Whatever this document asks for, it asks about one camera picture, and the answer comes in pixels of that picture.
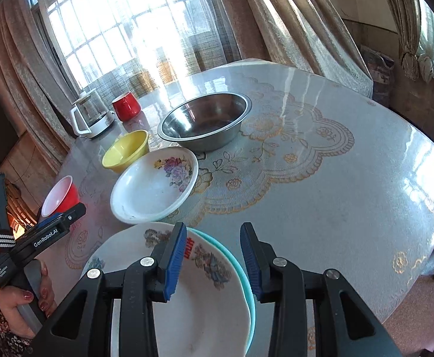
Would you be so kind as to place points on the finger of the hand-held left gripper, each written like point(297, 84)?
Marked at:
point(66, 215)

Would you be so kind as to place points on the teal plate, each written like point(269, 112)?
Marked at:
point(247, 293)

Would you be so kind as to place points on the red bowl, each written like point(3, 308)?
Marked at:
point(59, 195)

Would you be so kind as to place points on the stainless steel basin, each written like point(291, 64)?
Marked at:
point(202, 122)

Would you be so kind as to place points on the person's left forearm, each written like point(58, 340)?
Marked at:
point(5, 338)

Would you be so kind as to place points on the grey floral tablecloth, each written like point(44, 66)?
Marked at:
point(332, 178)

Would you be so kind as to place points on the person's left hand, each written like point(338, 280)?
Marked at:
point(16, 305)

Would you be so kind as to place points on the white floral plate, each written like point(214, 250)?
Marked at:
point(150, 193)

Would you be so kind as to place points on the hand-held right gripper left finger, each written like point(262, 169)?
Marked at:
point(175, 264)

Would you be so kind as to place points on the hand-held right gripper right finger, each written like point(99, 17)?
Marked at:
point(249, 264)

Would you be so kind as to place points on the yellow bowl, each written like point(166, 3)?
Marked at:
point(122, 152)

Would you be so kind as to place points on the red mug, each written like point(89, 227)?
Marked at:
point(126, 108)

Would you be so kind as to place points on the beige velvet curtain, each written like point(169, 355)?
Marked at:
point(27, 81)
point(402, 11)
point(298, 26)

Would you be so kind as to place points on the white sheer curtain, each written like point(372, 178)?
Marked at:
point(128, 26)

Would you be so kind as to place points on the large white printed plate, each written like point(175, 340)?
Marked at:
point(202, 319)

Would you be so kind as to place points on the grey patterned sack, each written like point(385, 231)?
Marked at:
point(376, 74)

